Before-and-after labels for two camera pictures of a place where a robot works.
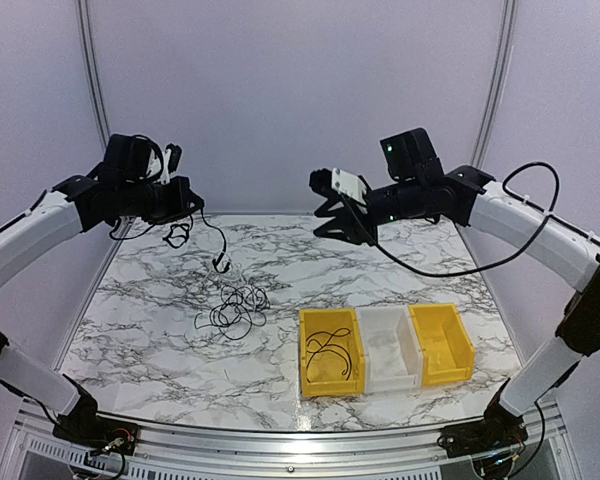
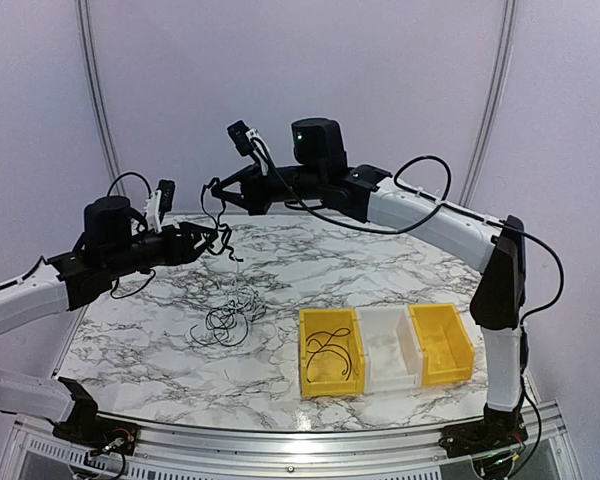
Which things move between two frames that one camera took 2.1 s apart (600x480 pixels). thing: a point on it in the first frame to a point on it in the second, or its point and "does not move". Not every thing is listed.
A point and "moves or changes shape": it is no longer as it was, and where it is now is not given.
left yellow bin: [331, 352] does not move
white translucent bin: [393, 355] does not move
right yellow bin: [447, 351] does not move
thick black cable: [178, 241] moves or changes shape
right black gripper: [355, 229] to [254, 197]
